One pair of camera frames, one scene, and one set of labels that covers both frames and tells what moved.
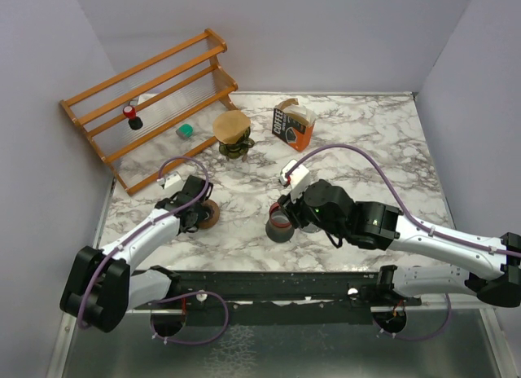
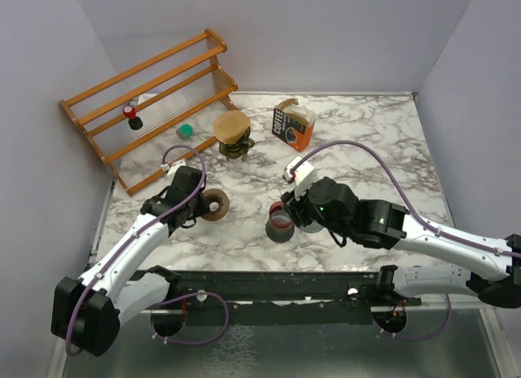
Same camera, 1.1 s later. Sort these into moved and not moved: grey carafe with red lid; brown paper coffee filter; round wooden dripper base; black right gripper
Moved: round wooden dripper base
Not moved: grey carafe with red lid; brown paper coffee filter; black right gripper
